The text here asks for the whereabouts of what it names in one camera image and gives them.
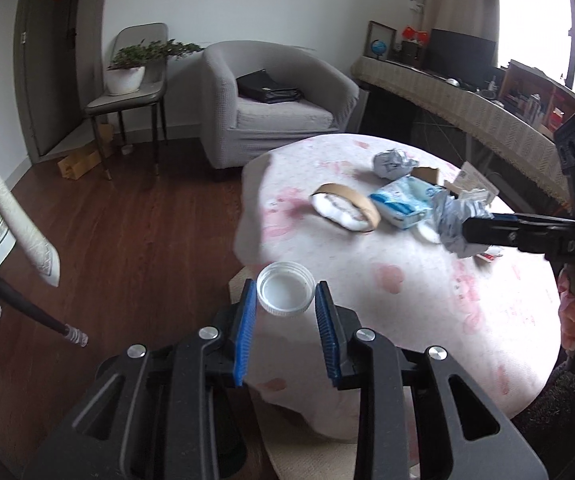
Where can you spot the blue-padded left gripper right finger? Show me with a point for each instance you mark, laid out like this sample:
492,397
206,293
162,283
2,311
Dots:
336,326

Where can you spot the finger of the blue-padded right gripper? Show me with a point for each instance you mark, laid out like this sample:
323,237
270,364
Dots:
505,222
478,231

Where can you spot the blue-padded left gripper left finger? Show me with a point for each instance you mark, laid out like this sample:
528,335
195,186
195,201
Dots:
242,331

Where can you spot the white plastic bottle cap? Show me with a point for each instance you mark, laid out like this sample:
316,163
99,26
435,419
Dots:
285,289

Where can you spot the grey-white wrapper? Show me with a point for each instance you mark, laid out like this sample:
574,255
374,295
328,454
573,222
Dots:
449,215

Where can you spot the white cardboard medicine box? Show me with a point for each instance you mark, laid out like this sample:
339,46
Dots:
470,181

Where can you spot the light blue wet-wipes pack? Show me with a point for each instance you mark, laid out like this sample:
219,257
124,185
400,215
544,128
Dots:
405,202

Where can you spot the brown tape roll with tissue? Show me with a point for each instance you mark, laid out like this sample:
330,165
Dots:
345,207

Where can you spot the person's right hand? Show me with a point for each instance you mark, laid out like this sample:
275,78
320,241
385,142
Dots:
566,312

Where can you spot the small white plastic lid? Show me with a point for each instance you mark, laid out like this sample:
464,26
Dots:
427,232

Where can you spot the pink floral round tablecloth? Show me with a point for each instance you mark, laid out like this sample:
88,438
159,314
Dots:
498,320

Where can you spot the small brown cardboard roll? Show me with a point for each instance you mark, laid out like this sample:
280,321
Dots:
426,174

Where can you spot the crumpled silver paper ball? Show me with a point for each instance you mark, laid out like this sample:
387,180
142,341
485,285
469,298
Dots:
393,164

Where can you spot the wooden bookshelf box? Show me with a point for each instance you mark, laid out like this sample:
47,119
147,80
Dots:
538,100

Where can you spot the black computer monitor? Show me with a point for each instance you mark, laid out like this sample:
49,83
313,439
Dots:
467,59

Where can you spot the grey fabric armchair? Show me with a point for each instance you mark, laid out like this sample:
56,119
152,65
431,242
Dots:
236,128

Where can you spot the beige lace desk cover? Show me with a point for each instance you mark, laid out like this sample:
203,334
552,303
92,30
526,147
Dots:
522,146

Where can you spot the small red flags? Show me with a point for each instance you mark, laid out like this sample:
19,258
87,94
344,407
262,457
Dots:
413,35

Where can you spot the small blue globe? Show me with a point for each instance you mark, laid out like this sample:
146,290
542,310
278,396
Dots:
379,48

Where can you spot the framed picture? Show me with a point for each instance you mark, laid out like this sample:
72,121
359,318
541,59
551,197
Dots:
378,30

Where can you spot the brown cardboard box on floor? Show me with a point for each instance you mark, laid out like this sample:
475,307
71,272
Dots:
82,160

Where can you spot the black leather bag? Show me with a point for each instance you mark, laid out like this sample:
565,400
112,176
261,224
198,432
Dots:
260,87

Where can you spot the black table leg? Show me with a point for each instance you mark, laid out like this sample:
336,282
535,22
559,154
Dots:
17,301

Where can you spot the grey dining chair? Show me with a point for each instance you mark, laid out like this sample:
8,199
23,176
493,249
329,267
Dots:
150,94

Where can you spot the potted green plant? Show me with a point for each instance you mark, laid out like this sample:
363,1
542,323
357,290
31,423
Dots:
128,65

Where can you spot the grey door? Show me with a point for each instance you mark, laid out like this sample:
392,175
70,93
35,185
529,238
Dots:
57,58

